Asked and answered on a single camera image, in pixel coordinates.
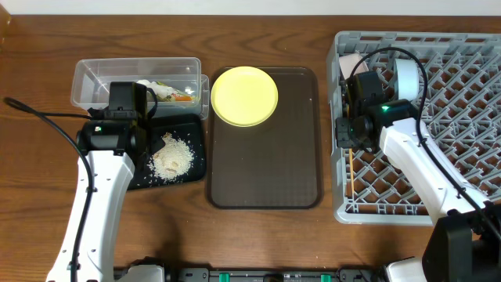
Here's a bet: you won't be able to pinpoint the black plastic bin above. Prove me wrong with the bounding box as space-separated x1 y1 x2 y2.
128 114 207 190

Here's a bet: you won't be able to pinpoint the snack wrapper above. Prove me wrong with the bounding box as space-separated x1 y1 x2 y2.
137 79 196 102

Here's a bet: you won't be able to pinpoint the dark brown serving tray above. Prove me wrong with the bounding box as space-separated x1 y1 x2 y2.
206 67 323 209

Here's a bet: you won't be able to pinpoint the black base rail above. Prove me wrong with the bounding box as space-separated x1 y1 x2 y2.
113 266 388 282

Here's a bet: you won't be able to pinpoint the pink bowl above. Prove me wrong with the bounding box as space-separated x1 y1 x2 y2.
339 53 369 80

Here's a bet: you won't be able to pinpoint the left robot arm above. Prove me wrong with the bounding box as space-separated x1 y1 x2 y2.
47 81 164 281

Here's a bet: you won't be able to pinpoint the light blue bowl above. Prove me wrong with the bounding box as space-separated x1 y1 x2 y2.
394 59 419 102

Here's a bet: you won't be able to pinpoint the wooden chopstick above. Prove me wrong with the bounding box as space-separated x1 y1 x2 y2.
348 149 355 199

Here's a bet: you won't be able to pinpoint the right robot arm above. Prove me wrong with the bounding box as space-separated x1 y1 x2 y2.
335 71 500 281

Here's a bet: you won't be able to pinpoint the rice food waste pile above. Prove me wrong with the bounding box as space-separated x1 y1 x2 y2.
148 132 195 182

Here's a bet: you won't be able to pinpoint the yellow plate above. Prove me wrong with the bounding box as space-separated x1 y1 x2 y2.
211 66 279 127

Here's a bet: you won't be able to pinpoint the clear plastic bin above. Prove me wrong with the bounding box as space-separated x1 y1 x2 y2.
71 57 210 120

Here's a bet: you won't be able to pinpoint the grey dishwasher rack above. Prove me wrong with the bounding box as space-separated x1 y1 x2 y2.
326 31 500 226

